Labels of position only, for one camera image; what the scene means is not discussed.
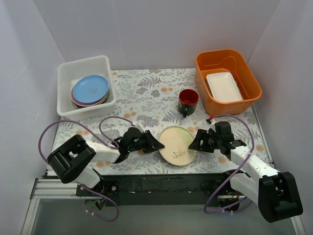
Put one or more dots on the red black cup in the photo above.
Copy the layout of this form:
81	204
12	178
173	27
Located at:
188	100

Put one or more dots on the white rectangular plate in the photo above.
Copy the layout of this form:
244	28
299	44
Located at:
223	87

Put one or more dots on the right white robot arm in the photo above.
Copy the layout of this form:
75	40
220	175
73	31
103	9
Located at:
274	192

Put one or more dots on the orange plastic bin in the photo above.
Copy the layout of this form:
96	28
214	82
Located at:
226	60

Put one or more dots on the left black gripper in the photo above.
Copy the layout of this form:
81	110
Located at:
147	141

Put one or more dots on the pink round plate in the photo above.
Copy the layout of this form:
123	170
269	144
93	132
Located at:
81	104

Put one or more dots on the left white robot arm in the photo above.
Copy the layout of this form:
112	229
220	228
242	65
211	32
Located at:
71	160

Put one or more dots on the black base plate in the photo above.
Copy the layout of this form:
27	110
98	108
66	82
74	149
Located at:
175	189

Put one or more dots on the floral table mat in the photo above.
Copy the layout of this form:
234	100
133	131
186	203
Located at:
150	97

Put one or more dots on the white translucent plastic bin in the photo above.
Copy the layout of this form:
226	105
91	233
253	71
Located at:
68	74

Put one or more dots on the blue round plate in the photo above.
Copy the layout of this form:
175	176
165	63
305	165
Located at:
90	89

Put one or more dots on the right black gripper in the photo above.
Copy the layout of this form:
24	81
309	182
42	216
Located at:
205	141

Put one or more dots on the aluminium rail frame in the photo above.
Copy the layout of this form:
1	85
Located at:
56	209

